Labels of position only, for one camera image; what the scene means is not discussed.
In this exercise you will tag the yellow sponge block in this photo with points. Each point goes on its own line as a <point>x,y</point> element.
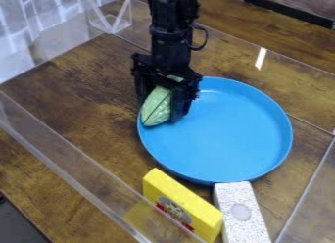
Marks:
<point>196,214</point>

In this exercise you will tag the white speckled block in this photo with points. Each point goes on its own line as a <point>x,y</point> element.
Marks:
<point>244,225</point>

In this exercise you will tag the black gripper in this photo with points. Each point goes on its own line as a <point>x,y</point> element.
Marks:
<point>177,78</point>

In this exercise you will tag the clear acrylic enclosure wall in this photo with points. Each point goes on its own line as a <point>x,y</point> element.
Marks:
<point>72,159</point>

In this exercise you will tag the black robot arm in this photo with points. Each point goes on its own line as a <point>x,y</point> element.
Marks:
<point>171,31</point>

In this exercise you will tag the blue round tray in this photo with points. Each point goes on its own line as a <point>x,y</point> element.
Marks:
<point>233,138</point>

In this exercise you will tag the green bitter gourd toy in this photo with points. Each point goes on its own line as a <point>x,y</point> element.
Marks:
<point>156,107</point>

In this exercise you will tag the white curtain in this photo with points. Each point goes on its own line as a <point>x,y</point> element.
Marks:
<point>41,28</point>

